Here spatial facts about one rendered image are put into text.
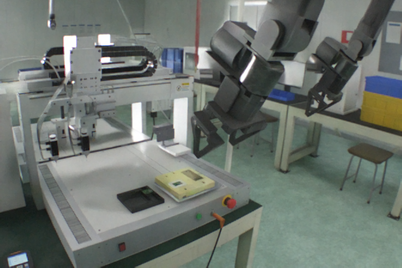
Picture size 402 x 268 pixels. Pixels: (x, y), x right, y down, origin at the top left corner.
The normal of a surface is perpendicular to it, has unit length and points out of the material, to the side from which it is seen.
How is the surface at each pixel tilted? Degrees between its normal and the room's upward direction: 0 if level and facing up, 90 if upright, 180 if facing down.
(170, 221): 90
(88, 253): 90
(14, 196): 90
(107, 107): 90
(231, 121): 30
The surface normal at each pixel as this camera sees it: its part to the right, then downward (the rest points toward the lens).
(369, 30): -0.67, 0.19
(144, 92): 0.64, 0.23
